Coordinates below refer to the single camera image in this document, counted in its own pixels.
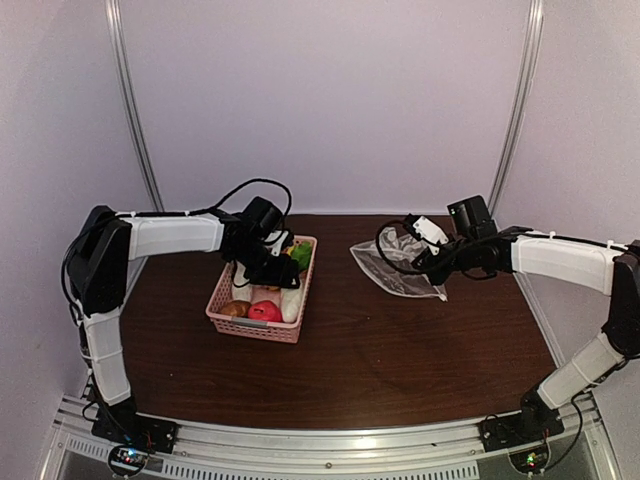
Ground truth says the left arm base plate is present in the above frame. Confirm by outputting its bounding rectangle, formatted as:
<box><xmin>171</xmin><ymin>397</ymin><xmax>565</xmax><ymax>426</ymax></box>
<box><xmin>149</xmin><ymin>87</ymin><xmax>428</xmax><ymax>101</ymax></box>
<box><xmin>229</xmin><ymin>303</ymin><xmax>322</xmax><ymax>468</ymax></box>
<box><xmin>91</xmin><ymin>409</ymin><xmax>178</xmax><ymax>454</ymax></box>

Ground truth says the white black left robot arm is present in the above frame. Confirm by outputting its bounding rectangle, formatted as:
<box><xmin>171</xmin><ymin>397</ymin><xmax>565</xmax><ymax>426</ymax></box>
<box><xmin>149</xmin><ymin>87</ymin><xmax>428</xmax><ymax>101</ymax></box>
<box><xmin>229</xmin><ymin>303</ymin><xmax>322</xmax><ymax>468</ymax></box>
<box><xmin>61</xmin><ymin>197</ymin><xmax>301</xmax><ymax>444</ymax></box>

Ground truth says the white radish with green leaves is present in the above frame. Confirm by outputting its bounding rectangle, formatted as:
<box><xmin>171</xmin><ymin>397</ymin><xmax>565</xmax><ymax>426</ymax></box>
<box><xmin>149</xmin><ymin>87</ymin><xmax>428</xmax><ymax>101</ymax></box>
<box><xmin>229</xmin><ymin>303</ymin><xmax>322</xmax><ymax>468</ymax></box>
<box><xmin>280</xmin><ymin>238</ymin><xmax>315</xmax><ymax>324</ymax></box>

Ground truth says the pink perforated plastic basket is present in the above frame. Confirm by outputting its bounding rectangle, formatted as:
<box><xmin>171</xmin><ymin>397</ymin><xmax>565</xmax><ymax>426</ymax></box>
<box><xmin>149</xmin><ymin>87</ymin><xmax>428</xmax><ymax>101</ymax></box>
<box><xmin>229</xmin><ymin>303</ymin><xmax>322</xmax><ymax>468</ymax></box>
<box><xmin>205</xmin><ymin>236</ymin><xmax>317</xmax><ymax>344</ymax></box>

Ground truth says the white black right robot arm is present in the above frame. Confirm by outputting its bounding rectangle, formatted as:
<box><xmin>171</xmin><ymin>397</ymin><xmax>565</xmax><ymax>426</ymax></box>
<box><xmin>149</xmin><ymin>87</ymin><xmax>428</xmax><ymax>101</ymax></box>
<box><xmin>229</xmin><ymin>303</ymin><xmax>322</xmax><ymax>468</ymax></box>
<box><xmin>403</xmin><ymin>195</ymin><xmax>639</xmax><ymax>442</ymax></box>

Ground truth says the right aluminium corner post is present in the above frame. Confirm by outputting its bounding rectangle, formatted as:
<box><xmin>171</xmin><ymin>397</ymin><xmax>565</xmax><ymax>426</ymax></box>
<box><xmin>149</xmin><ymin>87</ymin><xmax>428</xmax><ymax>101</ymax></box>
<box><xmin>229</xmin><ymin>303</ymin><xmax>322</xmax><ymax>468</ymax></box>
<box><xmin>492</xmin><ymin>0</ymin><xmax>544</xmax><ymax>195</ymax></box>

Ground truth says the aluminium corner post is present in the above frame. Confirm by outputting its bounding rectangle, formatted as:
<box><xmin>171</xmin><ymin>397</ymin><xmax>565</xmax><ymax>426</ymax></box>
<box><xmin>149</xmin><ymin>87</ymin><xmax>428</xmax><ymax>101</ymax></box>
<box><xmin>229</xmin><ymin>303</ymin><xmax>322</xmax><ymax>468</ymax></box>
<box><xmin>492</xmin><ymin>0</ymin><xmax>544</xmax><ymax>195</ymax></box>
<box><xmin>104</xmin><ymin>0</ymin><xmax>165</xmax><ymax>212</ymax></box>

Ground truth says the clear zip top bag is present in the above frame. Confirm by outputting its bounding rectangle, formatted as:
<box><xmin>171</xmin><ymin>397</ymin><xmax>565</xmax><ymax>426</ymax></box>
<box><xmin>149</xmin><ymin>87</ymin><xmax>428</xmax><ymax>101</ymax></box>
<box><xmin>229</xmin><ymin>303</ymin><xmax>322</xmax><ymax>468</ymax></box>
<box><xmin>349</xmin><ymin>226</ymin><xmax>448</xmax><ymax>302</ymax></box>

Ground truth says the round circuit board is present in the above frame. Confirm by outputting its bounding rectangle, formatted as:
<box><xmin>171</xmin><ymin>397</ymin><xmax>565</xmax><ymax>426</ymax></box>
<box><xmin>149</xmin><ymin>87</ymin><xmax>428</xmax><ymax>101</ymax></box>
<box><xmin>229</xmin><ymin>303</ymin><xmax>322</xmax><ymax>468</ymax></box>
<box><xmin>107</xmin><ymin>445</ymin><xmax>149</xmax><ymax>477</ymax></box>
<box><xmin>508</xmin><ymin>445</ymin><xmax>550</xmax><ymax>476</ymax></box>

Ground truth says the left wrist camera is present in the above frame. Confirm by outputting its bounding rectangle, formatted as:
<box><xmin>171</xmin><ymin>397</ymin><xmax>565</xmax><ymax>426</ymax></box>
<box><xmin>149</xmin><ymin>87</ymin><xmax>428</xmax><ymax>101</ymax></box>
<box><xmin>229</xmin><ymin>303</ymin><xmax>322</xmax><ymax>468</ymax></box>
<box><xmin>264</xmin><ymin>228</ymin><xmax>294</xmax><ymax>257</ymax></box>

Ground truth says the left aluminium corner post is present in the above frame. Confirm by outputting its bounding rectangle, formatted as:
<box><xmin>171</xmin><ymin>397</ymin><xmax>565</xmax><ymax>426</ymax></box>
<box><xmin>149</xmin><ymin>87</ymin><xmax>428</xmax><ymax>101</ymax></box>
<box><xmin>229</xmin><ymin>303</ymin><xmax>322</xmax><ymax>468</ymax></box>
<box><xmin>104</xmin><ymin>0</ymin><xmax>165</xmax><ymax>212</ymax></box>

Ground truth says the white wrinkled cabbage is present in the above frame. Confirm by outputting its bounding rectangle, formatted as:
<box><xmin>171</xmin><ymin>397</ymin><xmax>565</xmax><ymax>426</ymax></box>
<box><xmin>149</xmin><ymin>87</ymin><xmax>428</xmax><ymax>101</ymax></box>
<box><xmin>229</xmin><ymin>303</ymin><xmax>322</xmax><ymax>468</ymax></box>
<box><xmin>231</xmin><ymin>263</ymin><xmax>252</xmax><ymax>302</ymax></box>

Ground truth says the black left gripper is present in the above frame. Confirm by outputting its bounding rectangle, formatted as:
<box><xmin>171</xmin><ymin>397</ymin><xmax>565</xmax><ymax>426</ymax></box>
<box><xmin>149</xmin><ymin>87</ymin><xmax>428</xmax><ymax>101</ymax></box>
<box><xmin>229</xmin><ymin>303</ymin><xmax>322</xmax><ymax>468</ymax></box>
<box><xmin>230</xmin><ymin>240</ymin><xmax>300</xmax><ymax>288</ymax></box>

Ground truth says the red apple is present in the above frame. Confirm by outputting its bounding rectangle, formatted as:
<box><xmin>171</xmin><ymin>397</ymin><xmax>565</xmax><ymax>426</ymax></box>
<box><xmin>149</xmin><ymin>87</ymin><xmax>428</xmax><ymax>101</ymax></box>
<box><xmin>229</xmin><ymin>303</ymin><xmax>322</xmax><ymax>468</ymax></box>
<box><xmin>248</xmin><ymin>300</ymin><xmax>283</xmax><ymax>323</ymax></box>

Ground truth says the right round circuit board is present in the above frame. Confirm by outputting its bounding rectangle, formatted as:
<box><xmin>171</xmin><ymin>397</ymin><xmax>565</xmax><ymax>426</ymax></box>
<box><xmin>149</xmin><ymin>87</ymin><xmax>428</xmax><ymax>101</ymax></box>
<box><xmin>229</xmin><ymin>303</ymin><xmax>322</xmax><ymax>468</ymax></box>
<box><xmin>508</xmin><ymin>445</ymin><xmax>550</xmax><ymax>476</ymax></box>

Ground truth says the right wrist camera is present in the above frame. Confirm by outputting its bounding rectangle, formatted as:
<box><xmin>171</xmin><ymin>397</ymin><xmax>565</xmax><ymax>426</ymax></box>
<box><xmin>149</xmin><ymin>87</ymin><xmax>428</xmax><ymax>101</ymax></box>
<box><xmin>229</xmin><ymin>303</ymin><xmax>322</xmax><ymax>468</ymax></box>
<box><xmin>403</xmin><ymin>214</ymin><xmax>449</xmax><ymax>256</ymax></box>

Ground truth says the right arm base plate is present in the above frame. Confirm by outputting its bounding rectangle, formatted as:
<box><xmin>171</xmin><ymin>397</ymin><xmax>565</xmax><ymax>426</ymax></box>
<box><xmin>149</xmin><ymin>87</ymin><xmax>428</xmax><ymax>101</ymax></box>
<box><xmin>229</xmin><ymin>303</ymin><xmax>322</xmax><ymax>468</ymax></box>
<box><xmin>478</xmin><ymin>412</ymin><xmax>565</xmax><ymax>452</ymax></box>

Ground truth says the brown potato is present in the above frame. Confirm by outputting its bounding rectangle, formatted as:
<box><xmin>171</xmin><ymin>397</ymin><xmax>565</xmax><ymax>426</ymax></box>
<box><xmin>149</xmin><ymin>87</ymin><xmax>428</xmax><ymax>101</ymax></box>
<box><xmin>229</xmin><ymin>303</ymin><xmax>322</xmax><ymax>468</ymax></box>
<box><xmin>219</xmin><ymin>300</ymin><xmax>252</xmax><ymax>318</ymax></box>

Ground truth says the black camera cable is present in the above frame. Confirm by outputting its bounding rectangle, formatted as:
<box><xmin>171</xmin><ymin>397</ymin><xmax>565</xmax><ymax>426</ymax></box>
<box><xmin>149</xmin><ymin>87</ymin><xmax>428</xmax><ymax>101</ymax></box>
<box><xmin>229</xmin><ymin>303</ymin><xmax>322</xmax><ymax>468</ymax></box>
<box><xmin>374</xmin><ymin>222</ymin><xmax>431</xmax><ymax>276</ymax></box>
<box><xmin>214</xmin><ymin>178</ymin><xmax>293</xmax><ymax>236</ymax></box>

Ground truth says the black right camera cable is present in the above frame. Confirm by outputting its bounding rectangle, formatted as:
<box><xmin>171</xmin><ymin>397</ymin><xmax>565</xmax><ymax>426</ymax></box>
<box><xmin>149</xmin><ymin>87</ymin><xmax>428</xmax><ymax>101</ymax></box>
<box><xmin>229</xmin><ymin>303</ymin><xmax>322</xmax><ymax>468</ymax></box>
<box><xmin>374</xmin><ymin>222</ymin><xmax>431</xmax><ymax>276</ymax></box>

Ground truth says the aluminium front rail frame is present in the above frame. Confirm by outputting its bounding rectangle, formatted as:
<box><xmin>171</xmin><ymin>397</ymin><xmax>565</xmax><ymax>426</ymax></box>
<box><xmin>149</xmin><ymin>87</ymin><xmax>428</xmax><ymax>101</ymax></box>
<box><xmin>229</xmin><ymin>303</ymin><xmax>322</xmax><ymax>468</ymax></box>
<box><xmin>35</xmin><ymin>395</ymin><xmax>621</xmax><ymax>479</ymax></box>

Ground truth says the black left camera cable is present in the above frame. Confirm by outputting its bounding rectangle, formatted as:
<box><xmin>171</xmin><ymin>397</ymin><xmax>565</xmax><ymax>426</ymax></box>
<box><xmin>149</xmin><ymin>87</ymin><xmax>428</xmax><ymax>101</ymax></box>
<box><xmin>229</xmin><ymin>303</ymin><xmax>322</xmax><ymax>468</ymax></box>
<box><xmin>214</xmin><ymin>178</ymin><xmax>293</xmax><ymax>236</ymax></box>

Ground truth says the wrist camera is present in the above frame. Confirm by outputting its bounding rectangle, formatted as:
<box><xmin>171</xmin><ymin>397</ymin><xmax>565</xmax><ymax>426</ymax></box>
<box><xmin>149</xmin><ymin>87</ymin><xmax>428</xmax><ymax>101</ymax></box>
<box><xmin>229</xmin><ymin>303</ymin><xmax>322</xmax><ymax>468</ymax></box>
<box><xmin>264</xmin><ymin>228</ymin><xmax>294</xmax><ymax>257</ymax></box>
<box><xmin>403</xmin><ymin>214</ymin><xmax>449</xmax><ymax>256</ymax></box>

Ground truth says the left round circuit board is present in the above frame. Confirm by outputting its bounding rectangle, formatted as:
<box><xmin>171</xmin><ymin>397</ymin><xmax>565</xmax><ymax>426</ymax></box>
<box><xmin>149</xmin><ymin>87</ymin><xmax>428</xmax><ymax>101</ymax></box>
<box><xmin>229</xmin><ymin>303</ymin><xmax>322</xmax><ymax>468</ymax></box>
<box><xmin>107</xmin><ymin>445</ymin><xmax>149</xmax><ymax>477</ymax></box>

